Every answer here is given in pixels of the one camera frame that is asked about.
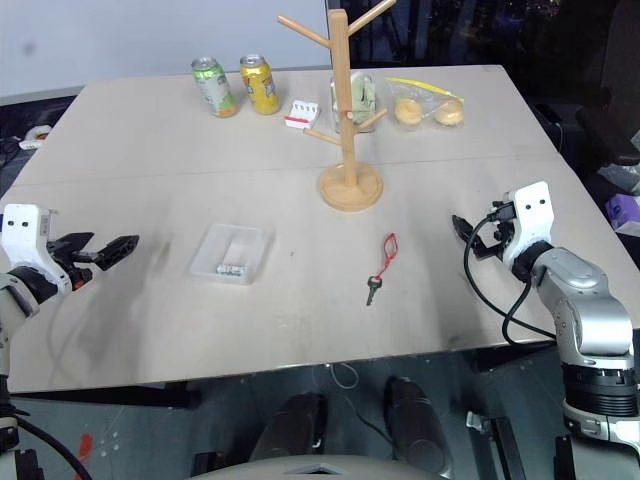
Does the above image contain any white power strip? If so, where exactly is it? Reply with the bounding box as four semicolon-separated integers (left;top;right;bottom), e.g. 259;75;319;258
19;125;52;151

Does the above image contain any dark rounded shape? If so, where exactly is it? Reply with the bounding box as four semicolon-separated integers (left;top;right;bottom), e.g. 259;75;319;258
381;375;450;474

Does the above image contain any light grey robot torso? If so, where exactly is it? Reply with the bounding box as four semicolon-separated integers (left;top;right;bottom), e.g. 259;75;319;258
183;451;454;480

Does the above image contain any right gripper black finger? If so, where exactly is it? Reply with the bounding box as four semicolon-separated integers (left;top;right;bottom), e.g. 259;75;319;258
468;235;501;261
451;214;475;244

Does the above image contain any red and white small box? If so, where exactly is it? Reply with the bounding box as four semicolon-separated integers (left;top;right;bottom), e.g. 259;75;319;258
283;99;322;132

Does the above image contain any clear glass jar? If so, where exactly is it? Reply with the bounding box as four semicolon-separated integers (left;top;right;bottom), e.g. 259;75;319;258
328;70;378;135

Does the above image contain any white crumpled plastic bag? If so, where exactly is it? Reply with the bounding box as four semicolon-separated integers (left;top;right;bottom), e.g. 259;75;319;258
596;160;640;197

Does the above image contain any yellow drink can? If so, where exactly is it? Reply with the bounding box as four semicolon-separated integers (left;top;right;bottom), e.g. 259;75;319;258
238;54;281;116

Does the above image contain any black office chair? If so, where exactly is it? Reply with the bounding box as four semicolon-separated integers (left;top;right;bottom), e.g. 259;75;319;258
573;0;640;172

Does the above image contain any key with red tag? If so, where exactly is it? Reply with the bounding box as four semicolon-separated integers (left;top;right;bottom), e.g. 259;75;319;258
364;231;403;308

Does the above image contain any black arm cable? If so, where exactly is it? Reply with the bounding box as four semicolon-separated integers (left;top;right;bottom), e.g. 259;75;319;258
463;201;559;346
0;408;97;480

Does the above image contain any green drink can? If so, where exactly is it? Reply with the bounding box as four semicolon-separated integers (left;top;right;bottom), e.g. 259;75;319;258
191;56;239;119

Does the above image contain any metal frame bracket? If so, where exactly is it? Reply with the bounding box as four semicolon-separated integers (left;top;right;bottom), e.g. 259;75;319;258
465;409;527;480

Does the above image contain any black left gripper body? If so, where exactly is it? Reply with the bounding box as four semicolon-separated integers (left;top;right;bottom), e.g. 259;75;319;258
46;238;97;292

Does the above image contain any wooden tree-shaped hanger stand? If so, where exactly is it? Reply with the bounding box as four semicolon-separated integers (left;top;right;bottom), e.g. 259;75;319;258
277;0;399;214

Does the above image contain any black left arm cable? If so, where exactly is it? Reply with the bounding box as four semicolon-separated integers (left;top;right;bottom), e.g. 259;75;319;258
0;408;97;480

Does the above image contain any clear plastic tray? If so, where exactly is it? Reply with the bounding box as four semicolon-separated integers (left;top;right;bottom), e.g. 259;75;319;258
187;222;277;287

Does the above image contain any purple package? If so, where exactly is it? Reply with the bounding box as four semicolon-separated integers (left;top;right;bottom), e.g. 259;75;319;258
603;193;640;232

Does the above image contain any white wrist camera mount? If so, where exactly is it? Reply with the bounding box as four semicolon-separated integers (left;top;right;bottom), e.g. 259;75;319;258
0;203;70;294
501;181;557;264

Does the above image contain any round yellow bun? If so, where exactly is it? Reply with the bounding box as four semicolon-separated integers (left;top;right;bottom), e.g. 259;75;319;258
435;99;466;127
394;97;424;127

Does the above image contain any thin white cable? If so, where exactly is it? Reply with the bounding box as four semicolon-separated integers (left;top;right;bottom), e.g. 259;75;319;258
325;361;359;389

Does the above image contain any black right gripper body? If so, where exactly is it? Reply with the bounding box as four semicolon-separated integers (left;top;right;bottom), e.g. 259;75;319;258
469;219;516;262

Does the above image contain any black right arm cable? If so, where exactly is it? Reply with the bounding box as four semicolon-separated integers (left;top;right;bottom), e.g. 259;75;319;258
463;201;559;346

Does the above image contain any clear zip plastic bag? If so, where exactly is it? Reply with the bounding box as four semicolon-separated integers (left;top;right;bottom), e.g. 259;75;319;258
383;75;468;134

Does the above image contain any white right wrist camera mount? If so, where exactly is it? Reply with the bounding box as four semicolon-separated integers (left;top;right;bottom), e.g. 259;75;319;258
501;181;557;264

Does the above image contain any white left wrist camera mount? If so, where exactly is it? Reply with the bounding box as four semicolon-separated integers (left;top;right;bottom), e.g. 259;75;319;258
0;203;70;294

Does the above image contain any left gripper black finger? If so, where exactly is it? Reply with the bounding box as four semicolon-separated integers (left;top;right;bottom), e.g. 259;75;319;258
55;231;96;252
74;234;141;273

